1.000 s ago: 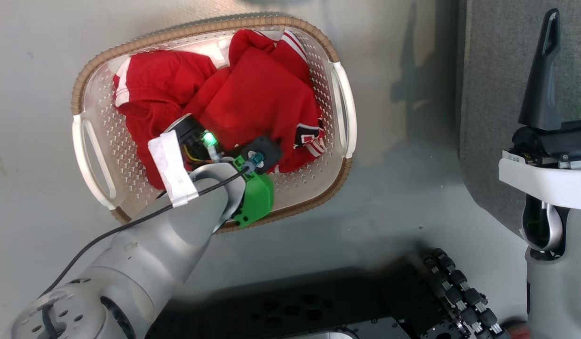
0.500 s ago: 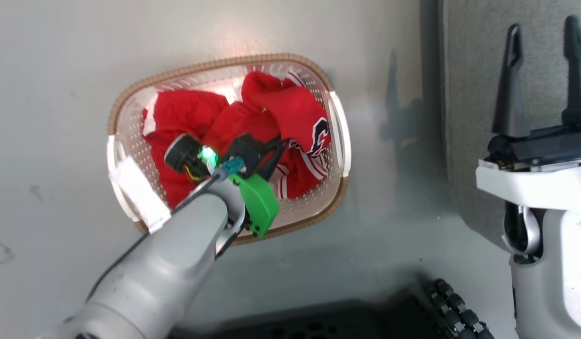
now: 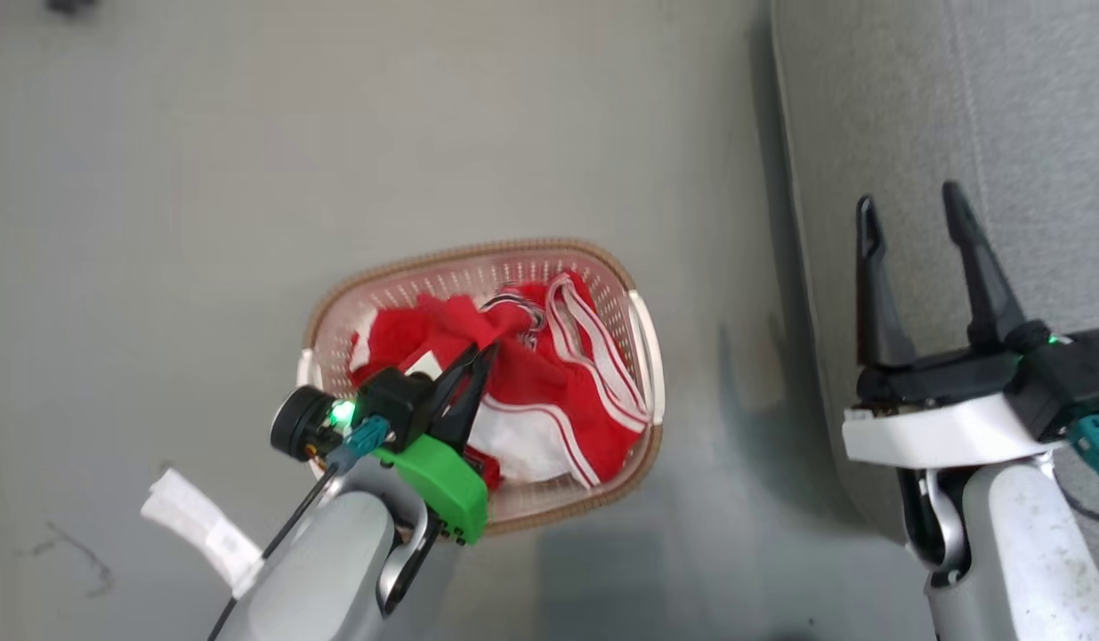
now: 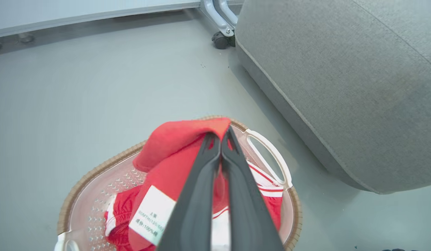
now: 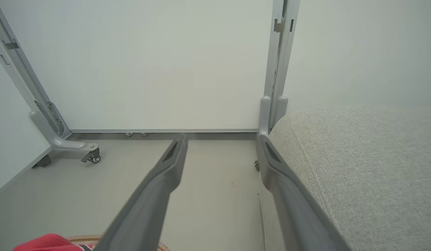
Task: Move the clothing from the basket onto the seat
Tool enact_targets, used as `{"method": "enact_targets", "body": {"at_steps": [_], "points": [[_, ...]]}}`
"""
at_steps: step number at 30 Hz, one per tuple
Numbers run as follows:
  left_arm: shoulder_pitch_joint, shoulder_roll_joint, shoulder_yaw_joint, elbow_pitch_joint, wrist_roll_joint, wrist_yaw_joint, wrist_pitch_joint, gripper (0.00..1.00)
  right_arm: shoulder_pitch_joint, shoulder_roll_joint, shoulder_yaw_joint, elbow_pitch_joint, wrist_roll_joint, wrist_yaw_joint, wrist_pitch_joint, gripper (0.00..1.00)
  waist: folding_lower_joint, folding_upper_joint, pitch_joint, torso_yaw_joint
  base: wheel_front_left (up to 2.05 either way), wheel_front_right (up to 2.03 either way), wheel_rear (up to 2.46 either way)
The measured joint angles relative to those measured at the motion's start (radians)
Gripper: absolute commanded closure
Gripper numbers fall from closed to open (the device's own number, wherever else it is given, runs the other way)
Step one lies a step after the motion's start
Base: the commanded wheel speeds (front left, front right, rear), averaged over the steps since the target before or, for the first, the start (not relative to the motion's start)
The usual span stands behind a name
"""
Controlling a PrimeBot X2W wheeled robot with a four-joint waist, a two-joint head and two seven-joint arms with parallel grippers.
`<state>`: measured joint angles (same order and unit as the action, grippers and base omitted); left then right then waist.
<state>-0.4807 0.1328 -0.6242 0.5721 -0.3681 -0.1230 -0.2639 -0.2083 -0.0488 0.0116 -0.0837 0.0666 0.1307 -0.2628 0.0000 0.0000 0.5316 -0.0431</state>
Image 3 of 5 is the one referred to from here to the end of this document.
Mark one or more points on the light grey fabric sofa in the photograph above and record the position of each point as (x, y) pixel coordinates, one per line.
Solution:
(958, 107)

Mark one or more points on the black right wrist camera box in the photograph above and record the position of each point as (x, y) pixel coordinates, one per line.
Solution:
(1070, 374)

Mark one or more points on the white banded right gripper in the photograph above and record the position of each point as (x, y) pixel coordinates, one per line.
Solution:
(941, 432)

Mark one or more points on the white paper tag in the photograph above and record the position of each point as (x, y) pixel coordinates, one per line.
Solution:
(202, 525)

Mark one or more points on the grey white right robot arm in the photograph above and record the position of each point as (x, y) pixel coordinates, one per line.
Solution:
(1021, 552)

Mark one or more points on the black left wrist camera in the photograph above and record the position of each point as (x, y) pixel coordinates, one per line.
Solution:
(393, 401)

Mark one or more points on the cream perforated plastic laundry basket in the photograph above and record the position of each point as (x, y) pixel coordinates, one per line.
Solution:
(602, 294)

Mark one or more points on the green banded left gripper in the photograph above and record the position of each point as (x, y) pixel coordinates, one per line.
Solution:
(442, 485)

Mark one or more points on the red garment with white stripes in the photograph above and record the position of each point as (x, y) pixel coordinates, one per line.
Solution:
(531, 374)

